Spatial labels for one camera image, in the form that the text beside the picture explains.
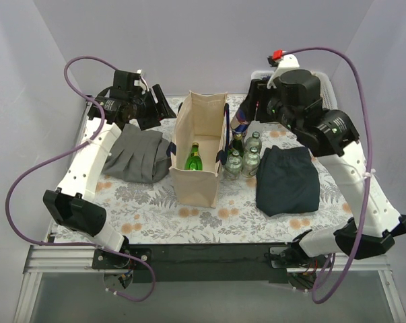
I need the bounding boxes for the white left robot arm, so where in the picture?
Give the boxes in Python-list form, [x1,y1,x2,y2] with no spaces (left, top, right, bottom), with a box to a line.
[43,84,176,269]

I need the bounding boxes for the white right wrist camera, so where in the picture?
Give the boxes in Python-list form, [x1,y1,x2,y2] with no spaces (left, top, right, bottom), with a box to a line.
[267,50,300,89]

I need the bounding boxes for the beige canvas tote bag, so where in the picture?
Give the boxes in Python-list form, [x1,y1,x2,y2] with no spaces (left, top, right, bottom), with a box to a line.
[169,92,230,208]

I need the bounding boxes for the white plastic basket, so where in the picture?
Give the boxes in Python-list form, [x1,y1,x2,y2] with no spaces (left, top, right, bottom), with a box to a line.
[250,71,338,110]

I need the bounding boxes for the clear chang bottle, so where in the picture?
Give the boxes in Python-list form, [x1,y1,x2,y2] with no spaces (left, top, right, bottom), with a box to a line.
[241,147,261,178]
[244,131,262,153]
[224,149,242,180]

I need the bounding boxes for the clear Chang bottle back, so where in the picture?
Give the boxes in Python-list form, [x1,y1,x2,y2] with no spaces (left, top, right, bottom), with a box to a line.
[241,147,261,178]

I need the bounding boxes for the floral table mat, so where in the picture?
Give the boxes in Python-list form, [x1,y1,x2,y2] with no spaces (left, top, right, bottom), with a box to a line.
[54,94,364,244]

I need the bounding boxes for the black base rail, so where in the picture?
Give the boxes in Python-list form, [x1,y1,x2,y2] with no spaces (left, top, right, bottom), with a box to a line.
[91,242,331,285]

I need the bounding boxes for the dark folded shorts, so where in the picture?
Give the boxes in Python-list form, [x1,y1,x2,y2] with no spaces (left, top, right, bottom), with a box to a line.
[256,145,320,217]

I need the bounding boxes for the red tab drink can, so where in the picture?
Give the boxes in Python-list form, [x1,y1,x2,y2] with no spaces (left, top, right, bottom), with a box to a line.
[230,103,251,137]

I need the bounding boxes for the green Perrier bottle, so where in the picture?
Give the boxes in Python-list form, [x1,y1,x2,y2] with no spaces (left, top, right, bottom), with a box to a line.
[229,133,244,157]
[184,142,203,171]

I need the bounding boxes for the grey folded cloth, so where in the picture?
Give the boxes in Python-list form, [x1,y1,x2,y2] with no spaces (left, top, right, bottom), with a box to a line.
[102,124,171,184]

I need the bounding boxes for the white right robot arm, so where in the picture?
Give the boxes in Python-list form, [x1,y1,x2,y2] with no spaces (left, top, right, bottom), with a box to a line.
[240,69,406,268]

